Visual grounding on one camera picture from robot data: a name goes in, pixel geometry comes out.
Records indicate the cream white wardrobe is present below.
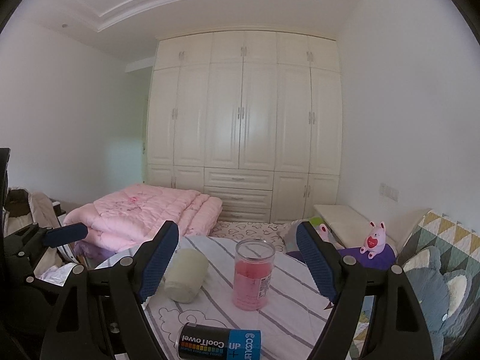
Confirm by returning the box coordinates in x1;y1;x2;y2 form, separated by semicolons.
146;31;343;223

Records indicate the geometric patterned quilt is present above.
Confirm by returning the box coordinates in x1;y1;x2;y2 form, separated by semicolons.
348;209;480;360

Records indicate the right pink plush bunny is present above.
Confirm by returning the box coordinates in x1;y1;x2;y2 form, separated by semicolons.
360;221;386;259

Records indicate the purple pillow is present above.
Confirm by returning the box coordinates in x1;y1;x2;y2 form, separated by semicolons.
286;244;397;272

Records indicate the white pink folded cloth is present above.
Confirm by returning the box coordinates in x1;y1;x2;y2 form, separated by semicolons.
38;262;77;286

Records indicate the pale green frosted cup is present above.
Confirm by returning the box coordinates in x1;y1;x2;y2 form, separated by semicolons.
164;249;209;303

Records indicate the clear jar with pink label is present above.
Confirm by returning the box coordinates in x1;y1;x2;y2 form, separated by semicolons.
233;239;276;311

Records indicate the striped quilted table cover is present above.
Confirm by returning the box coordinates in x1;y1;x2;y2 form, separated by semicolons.
144;236;333;359

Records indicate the heart patterned bed sheet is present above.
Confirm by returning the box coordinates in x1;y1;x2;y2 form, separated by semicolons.
210;219;301;253

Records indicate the beige clothes pile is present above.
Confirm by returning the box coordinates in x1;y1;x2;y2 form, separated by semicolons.
3;189;60;236

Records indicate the blue grey plush toy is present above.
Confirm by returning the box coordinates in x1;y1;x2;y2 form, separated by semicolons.
403;245;472;359

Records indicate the folded pink quilt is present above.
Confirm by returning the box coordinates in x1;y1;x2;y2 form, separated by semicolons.
64;184;222;253

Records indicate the white bedside board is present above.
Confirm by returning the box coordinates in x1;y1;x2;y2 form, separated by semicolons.
312;203;399;251

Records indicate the wall socket plate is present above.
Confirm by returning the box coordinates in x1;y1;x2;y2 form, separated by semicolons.
379;183;400;202

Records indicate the purple folded blanket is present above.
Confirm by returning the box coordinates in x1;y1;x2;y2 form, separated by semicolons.
73;241;115;266

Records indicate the black and blue can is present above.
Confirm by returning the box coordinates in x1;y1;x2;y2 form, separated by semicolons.
175;322;262;360

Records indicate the grey green pillow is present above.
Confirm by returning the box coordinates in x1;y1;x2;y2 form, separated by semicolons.
283;217;343;252

